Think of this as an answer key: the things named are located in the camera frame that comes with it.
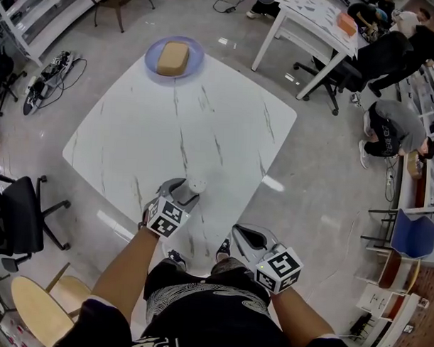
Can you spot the dark wooden chair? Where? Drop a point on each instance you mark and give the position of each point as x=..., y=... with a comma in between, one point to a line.
x=119, y=5

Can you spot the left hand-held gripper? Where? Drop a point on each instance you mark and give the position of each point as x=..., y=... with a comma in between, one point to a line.
x=167, y=217

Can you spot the orange rectangular block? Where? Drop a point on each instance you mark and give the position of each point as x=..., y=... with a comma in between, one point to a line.
x=346, y=23

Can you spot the brown rectangular block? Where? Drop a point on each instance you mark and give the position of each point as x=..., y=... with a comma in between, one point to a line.
x=173, y=59

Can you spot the white long shelf unit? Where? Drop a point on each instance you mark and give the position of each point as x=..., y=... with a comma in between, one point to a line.
x=422, y=105

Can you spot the white curved shelf unit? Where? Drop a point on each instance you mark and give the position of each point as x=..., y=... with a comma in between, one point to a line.
x=37, y=17

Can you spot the white cotton swab container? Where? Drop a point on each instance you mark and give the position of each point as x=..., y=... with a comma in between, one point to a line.
x=196, y=185

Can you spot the person's right shoe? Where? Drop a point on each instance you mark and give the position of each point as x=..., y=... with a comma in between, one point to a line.
x=223, y=250

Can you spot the blue folding chair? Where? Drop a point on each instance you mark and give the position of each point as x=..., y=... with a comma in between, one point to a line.
x=414, y=234

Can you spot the person's shoe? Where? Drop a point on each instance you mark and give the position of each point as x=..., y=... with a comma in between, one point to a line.
x=176, y=257
x=223, y=250

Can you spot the person's left shoe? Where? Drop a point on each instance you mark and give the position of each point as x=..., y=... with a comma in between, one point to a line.
x=176, y=257

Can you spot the round wooden stool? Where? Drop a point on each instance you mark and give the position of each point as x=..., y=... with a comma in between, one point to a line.
x=38, y=305

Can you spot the purple round plate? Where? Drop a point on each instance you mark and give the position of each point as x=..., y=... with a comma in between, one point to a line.
x=196, y=54

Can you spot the person's right forearm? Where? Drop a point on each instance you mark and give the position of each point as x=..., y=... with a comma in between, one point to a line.
x=297, y=314

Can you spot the black swivel office chair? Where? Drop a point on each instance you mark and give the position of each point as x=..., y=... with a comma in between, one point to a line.
x=339, y=75

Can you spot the white table with papers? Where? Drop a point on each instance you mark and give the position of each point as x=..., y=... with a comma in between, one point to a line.
x=307, y=16

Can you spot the black mesh office chair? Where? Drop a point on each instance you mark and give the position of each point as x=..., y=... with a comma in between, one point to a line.
x=18, y=215

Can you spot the small white and wood cabinet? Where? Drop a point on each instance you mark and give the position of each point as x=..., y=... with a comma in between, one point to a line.
x=391, y=282

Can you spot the person's left forearm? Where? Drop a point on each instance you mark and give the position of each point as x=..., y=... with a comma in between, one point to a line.
x=123, y=272

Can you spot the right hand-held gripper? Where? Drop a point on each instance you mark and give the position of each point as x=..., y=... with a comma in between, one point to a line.
x=279, y=272

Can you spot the black chair with star base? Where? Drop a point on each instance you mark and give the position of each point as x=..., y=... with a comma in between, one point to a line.
x=3, y=76

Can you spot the person's black patterned shirt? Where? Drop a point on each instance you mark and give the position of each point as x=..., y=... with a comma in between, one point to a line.
x=212, y=318

